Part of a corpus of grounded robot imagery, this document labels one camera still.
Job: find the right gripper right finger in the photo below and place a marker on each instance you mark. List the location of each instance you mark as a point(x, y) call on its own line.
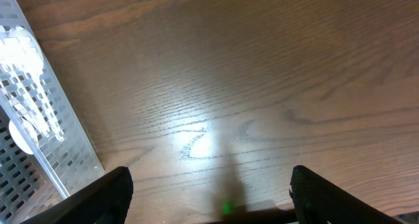
point(317, 200)

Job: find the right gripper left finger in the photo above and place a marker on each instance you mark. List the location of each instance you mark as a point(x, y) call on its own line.
point(107, 200)

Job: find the clear plastic basket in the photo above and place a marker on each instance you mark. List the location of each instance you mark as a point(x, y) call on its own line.
point(63, 160)

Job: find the white plastic spoon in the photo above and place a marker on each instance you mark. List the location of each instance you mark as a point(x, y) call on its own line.
point(19, 139)

